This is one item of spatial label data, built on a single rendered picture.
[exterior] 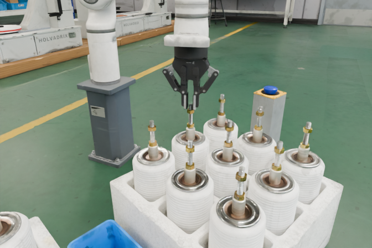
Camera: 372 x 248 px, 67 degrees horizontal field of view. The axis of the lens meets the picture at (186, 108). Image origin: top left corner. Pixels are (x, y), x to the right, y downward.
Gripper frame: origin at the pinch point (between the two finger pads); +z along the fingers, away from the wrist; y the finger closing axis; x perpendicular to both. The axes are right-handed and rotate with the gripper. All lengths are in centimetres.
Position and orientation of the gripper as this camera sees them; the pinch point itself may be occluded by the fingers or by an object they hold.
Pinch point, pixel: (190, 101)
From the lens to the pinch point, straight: 67.8
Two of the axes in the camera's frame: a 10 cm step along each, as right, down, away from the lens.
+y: -9.9, -0.7, 1.5
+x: -1.6, 3.9, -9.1
